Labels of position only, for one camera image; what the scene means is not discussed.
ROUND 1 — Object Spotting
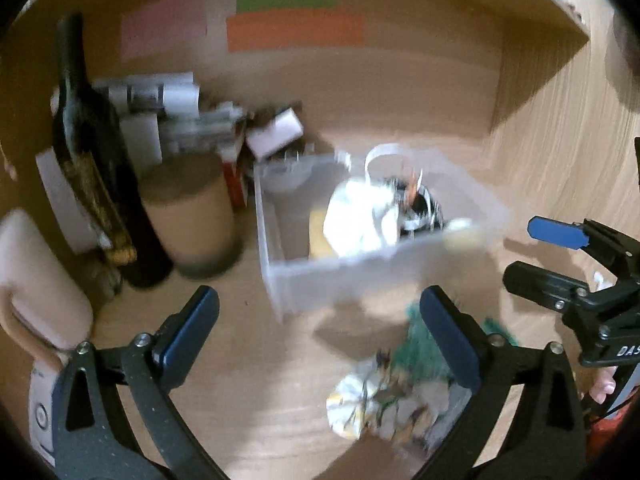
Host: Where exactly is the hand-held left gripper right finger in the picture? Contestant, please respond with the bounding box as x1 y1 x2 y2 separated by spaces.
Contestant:
410 285 588 480

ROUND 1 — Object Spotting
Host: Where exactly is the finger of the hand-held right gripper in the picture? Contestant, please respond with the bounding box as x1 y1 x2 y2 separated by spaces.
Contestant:
528 216 640 280
502 261 593 315

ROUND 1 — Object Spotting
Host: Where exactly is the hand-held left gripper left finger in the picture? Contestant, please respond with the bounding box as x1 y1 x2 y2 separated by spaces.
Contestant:
52 285 231 480

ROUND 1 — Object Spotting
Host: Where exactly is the green knitted cloth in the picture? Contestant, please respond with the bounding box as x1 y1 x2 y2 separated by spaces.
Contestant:
395 302 521 386

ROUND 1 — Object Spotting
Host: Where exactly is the small cream soft ball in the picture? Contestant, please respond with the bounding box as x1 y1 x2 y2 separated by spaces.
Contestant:
442 217 485 252

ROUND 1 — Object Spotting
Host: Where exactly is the foil wrapper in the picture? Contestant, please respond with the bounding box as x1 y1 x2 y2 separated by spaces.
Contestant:
325 355 473 461

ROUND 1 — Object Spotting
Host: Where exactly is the clear plastic storage bin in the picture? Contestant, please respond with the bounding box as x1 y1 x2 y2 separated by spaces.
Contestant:
252 147 511 323

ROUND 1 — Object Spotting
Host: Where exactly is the person's right hand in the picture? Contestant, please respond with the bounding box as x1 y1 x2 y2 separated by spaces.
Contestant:
589 366 619 405

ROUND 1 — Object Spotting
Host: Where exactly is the red cloth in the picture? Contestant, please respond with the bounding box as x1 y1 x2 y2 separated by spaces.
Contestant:
582 400 628 463

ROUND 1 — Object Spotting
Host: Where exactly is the brown cardboard cylinder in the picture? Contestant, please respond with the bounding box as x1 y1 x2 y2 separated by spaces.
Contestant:
140 152 243 278

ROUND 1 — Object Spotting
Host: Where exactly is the black and orange bundle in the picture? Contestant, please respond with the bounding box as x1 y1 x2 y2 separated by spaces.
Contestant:
390 170 446 238

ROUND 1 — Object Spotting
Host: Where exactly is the red box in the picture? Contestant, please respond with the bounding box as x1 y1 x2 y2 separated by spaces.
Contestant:
222 160 250 210

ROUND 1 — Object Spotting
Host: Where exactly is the pink mug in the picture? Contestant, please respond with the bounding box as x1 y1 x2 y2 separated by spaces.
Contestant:
0 209 96 368

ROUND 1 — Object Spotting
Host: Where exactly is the yellow sponge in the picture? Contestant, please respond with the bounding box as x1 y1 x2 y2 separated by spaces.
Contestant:
307 209 341 260

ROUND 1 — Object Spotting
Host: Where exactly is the white electronic device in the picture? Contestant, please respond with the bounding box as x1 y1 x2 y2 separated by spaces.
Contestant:
27 355 68 468

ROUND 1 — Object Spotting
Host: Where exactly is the wooden shelf board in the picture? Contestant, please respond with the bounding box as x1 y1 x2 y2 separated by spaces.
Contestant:
487 0 592 135

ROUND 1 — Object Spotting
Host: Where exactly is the dark wine bottle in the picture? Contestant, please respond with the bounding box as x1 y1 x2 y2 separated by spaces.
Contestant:
52 12 173 290

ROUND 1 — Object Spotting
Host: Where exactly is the small white carton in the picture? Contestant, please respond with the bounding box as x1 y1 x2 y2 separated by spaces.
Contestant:
245 107 306 158

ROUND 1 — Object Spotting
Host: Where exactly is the stack of white boxes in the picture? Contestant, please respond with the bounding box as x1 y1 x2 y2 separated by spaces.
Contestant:
94 72 202 166

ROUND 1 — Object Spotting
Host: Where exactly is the pink paper sheet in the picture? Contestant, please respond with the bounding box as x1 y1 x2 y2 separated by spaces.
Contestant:
120 0 208 63

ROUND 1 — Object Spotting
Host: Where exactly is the orange paper sheet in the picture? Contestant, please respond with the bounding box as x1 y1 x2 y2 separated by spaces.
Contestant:
226 10 366 52

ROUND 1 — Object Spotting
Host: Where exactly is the green paper strip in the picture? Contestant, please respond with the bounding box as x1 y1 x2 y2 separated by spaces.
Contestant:
236 0 340 13

